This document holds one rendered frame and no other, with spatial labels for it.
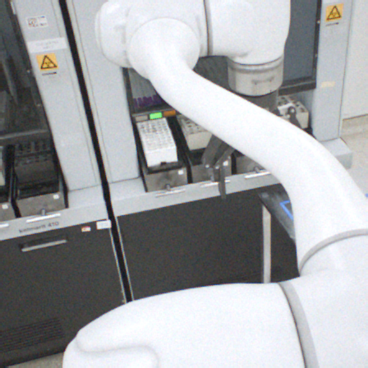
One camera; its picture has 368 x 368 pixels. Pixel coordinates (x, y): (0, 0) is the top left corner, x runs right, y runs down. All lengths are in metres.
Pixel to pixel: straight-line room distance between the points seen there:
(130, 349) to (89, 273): 1.59
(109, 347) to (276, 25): 0.57
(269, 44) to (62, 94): 0.97
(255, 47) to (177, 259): 1.30
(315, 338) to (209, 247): 1.62
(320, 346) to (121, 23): 0.56
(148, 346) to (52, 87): 1.35
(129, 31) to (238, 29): 0.16
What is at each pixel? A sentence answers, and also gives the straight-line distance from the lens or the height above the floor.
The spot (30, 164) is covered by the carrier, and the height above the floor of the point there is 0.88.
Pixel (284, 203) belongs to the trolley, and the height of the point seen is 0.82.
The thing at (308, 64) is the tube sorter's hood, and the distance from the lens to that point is 1.87.
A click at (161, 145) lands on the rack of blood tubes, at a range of 1.83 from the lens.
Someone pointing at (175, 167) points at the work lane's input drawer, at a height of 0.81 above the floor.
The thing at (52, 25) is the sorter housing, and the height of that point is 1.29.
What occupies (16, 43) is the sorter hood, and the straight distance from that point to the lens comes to 1.67.
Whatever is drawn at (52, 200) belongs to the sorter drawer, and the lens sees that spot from 1.83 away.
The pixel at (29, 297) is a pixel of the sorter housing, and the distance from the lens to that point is 2.10.
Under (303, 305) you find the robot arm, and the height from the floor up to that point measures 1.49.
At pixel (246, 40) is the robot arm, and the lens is 0.87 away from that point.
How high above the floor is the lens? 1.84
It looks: 37 degrees down
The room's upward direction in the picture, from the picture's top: 6 degrees counter-clockwise
